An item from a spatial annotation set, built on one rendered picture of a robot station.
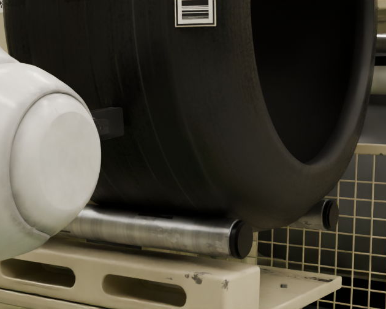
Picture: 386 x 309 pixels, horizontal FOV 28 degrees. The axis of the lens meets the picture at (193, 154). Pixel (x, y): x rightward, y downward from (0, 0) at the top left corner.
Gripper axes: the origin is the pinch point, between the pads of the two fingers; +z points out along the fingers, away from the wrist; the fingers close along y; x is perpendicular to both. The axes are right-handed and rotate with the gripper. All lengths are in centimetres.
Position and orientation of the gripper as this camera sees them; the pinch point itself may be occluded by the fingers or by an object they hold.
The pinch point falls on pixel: (97, 125)
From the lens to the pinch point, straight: 79.3
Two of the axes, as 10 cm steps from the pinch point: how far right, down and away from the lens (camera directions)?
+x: 0.4, 9.9, 1.6
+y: -8.5, -0.5, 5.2
